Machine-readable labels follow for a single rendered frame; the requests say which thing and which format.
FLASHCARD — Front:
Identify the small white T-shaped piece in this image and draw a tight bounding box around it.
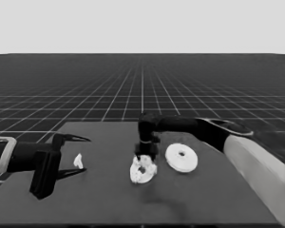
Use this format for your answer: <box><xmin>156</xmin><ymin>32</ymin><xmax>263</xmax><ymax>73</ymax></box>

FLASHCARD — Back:
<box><xmin>73</xmin><ymin>153</ymin><xmax>85</xmax><ymax>170</ymax></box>

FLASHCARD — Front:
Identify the large thick white disc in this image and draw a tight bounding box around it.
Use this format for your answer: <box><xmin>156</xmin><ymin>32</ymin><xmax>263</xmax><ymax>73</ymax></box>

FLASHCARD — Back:
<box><xmin>164</xmin><ymin>142</ymin><xmax>200</xmax><ymax>174</ymax></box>

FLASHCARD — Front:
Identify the white round carrier with pins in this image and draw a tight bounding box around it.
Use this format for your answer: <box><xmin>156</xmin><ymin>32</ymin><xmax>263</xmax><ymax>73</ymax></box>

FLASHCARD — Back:
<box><xmin>129</xmin><ymin>155</ymin><xmax>159</xmax><ymax>185</ymax></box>

